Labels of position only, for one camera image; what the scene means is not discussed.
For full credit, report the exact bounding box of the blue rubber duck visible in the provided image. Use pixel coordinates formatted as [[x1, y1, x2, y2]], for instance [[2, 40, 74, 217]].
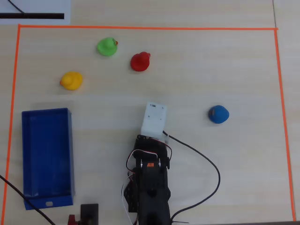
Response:
[[208, 105, 230, 124]]

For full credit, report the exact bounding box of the red white servo wire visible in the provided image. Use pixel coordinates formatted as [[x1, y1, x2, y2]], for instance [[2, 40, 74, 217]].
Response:
[[121, 172, 140, 225], [126, 138, 173, 173]]

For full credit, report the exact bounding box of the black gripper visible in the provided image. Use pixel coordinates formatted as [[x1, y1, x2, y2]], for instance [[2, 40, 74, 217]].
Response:
[[133, 135, 173, 169]]

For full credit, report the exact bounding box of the green rubber duck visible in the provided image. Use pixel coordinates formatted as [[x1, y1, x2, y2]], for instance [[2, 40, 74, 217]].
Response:
[[96, 37, 119, 57]]

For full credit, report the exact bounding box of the blue plastic box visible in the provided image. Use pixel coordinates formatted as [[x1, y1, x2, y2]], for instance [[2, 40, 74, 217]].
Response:
[[21, 107, 75, 210]]

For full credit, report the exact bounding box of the thin black cable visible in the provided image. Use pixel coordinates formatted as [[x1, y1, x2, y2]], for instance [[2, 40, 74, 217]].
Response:
[[7, 0, 25, 14]]

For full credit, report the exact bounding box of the orange tape strip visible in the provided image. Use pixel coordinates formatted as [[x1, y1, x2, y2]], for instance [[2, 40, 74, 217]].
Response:
[[18, 24, 279, 31], [273, 29, 296, 222], [0, 24, 22, 225]]

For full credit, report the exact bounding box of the red rubber duck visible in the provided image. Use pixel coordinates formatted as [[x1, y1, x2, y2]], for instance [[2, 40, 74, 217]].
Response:
[[130, 51, 151, 72]]

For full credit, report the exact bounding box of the long black cable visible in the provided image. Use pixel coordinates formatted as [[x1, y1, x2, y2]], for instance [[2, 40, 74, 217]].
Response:
[[0, 174, 57, 225]]

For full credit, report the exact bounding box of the black camera cable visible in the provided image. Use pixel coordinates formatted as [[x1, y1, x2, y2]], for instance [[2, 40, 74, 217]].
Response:
[[163, 130, 221, 220]]

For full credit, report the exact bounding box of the black clamp stand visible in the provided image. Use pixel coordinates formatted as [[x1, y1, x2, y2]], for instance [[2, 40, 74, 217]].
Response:
[[80, 203, 99, 225]]

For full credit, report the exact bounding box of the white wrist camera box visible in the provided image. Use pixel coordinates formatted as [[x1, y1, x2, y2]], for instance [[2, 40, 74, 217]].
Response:
[[140, 101, 170, 144]]

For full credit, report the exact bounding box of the yellow rubber duck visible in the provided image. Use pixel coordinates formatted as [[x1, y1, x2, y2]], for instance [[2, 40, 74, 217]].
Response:
[[60, 71, 83, 91]]

